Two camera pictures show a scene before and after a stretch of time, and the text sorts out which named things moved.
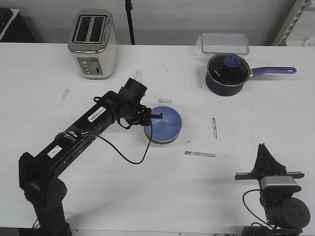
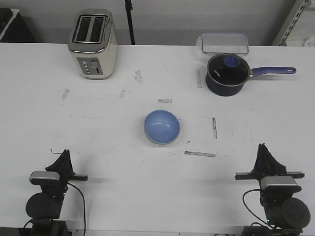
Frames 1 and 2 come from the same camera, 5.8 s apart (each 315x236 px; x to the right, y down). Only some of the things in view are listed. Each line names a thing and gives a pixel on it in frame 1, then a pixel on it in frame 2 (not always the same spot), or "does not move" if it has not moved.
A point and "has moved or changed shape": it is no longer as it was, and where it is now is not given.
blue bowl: x=166 y=129 has moved or changed shape
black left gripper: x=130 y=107 → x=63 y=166
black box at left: x=13 y=28 does not move
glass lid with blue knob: x=228 y=69 does not move
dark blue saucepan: x=227 y=74 does not move
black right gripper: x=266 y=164 does not move
